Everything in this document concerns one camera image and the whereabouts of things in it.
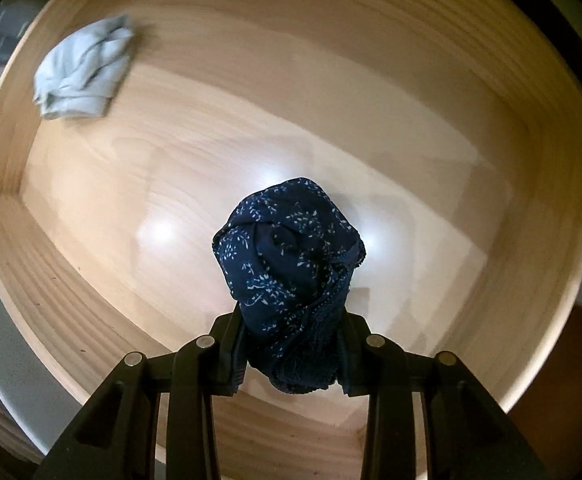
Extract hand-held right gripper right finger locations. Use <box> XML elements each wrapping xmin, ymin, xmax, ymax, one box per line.
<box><xmin>338</xmin><ymin>312</ymin><xmax>552</xmax><ymax>480</ymax></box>

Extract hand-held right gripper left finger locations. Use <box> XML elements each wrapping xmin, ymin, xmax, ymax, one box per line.
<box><xmin>33</xmin><ymin>310</ymin><xmax>246</xmax><ymax>480</ymax></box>

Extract navy floral underwear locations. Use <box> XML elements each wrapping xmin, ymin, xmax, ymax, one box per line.
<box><xmin>212</xmin><ymin>176</ymin><xmax>366</xmax><ymax>395</ymax></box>

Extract wooden drawer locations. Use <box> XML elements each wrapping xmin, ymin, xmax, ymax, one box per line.
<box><xmin>0</xmin><ymin>0</ymin><xmax>582</xmax><ymax>480</ymax></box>

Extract pale blue-white underwear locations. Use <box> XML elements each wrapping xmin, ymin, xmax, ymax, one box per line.
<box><xmin>33</xmin><ymin>15</ymin><xmax>136</xmax><ymax>121</ymax></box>

